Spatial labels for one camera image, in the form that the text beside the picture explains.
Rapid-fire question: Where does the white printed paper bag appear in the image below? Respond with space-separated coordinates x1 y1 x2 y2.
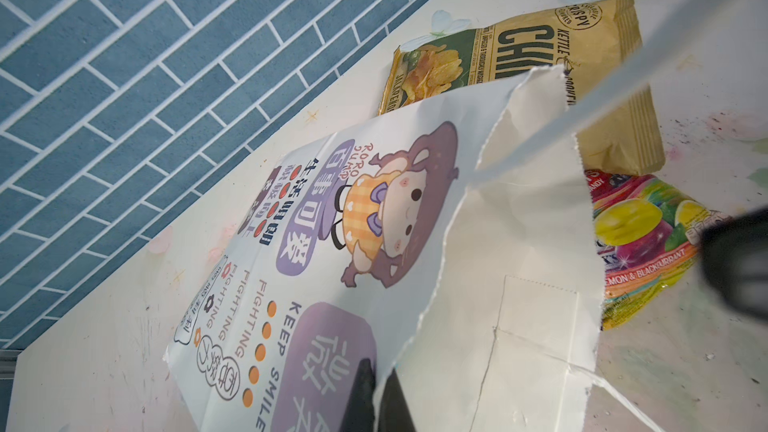
166 67 604 431

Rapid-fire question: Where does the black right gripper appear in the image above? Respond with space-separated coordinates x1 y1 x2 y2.
699 208 767 321

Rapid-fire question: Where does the orange Fox's fruits candy bag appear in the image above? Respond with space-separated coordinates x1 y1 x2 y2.
585 170 729 329

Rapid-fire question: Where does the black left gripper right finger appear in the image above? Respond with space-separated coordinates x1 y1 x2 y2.
377 369 416 432

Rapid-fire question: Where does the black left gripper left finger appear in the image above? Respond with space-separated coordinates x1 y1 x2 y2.
339 358 376 432

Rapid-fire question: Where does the yellow chips bag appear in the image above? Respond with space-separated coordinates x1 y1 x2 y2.
379 0 665 175

